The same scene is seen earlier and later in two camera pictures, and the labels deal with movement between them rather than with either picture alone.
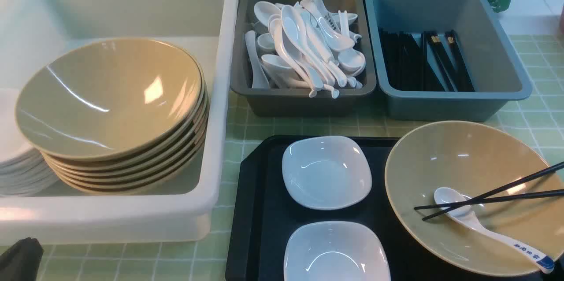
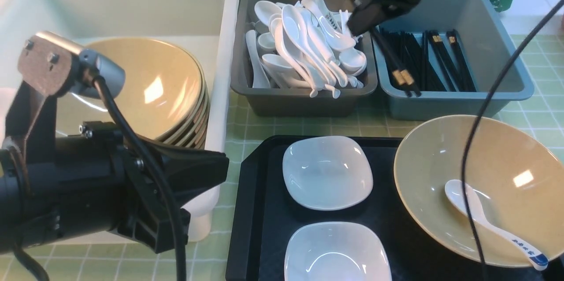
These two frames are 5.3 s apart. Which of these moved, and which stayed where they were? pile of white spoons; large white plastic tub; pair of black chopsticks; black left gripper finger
Moved: pair of black chopsticks; black left gripper finger
Stayed: large white plastic tub; pile of white spoons
